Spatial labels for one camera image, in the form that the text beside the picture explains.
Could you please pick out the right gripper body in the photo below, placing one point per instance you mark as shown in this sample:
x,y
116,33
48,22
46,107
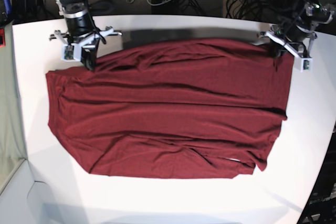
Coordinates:
x,y
85,41

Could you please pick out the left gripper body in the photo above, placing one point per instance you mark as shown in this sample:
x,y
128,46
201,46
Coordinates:
x,y
298,41

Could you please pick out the dark red t-shirt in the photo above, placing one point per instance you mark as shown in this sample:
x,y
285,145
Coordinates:
x,y
199,108

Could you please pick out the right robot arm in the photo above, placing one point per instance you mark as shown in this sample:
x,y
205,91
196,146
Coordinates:
x,y
78,18

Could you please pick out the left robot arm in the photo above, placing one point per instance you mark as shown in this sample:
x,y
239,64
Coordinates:
x,y
298,20

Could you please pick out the red box at left edge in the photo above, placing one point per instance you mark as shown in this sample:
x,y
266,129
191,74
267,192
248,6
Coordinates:
x,y
2,38

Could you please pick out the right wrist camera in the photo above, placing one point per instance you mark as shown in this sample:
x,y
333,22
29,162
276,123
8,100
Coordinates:
x,y
70,53

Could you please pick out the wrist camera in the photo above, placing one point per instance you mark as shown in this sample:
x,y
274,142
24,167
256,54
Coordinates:
x,y
70,53
305,64

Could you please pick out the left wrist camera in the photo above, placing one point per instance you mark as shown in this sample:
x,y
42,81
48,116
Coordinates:
x,y
305,64

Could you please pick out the blue handled tool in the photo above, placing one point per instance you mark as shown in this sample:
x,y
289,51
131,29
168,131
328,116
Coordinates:
x,y
8,7

